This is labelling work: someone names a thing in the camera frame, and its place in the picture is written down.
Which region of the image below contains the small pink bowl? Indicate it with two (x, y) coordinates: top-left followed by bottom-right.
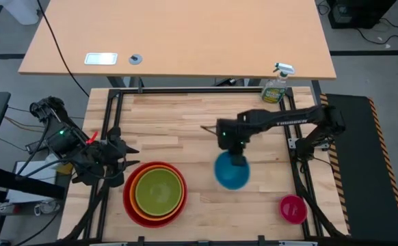
(278, 194), (308, 225)

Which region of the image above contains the orange bowl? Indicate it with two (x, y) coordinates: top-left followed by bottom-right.
(129, 165), (185, 221)

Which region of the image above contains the black computer case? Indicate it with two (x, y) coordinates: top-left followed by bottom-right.
(326, 0), (397, 30)

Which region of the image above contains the long black cable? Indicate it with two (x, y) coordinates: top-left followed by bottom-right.
(36, 0), (90, 98)

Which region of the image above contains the black aluminium table frame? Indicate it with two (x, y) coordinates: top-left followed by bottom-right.
(82, 87), (350, 246)

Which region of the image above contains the clear spray bottle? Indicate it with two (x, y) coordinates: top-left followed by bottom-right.
(261, 62), (295, 104)

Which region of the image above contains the yellow object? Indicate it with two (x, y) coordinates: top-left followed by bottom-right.
(55, 163), (74, 175)

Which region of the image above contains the black power adapter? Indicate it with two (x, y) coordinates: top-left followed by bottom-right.
(25, 138), (49, 154)

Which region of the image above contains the large red bowl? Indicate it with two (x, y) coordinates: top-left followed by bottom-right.
(122, 161), (189, 229)

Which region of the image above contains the white box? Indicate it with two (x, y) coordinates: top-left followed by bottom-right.
(14, 155), (73, 179)

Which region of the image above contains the light wood desk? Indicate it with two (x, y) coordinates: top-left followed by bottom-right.
(18, 0), (337, 89)

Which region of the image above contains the green bowl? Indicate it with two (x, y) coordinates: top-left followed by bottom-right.
(135, 168), (183, 217)

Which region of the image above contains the white power strip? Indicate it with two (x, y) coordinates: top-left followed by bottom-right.
(0, 200), (62, 217)

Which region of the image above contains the blue bowl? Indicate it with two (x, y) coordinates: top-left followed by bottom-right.
(213, 150), (251, 191)

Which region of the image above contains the thin black floor cable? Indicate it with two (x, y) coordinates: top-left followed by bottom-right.
(7, 106), (84, 120)

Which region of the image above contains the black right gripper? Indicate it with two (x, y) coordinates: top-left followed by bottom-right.
(226, 143), (248, 167)

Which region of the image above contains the black cable sleeve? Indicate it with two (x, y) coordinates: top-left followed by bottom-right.
(62, 184), (110, 242)
(294, 163), (349, 238)

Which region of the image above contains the black mat with hazard stripes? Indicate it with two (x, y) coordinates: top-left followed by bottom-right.
(319, 92), (398, 243)

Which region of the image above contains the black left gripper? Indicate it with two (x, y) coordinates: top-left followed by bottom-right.
(98, 126), (141, 188)

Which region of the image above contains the black support beam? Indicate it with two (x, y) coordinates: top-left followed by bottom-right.
(0, 165), (66, 201)

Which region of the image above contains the looped black floor cable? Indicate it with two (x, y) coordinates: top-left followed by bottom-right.
(355, 17), (398, 46)

